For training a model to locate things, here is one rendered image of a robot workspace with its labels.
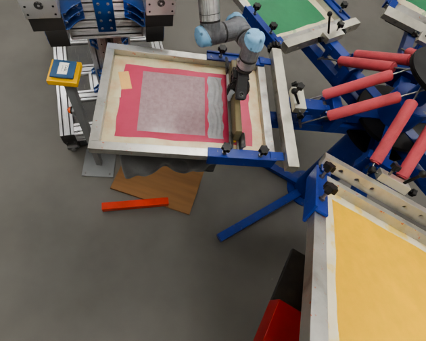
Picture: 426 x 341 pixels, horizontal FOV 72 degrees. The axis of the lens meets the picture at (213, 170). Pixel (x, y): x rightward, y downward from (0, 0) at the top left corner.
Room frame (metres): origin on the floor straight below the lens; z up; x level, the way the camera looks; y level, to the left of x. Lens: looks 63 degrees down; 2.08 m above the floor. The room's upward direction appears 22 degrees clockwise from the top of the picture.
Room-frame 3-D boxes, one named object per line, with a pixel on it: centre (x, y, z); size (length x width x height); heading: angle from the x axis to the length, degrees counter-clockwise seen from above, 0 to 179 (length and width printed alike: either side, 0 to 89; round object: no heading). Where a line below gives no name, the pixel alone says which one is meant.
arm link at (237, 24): (1.00, 0.12, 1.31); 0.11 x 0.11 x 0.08; 47
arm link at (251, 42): (0.95, 0.04, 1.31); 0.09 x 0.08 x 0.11; 47
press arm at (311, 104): (1.05, -0.29, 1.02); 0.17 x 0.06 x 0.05; 111
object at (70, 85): (0.76, 0.80, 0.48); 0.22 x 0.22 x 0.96; 21
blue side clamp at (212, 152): (0.68, -0.09, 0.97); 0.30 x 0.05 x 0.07; 111
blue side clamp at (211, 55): (1.20, 0.11, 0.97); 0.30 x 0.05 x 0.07; 111
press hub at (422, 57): (1.23, -0.75, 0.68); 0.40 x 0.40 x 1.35
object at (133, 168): (0.64, 0.21, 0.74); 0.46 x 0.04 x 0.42; 111
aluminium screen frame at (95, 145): (0.85, 0.23, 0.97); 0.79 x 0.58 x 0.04; 111
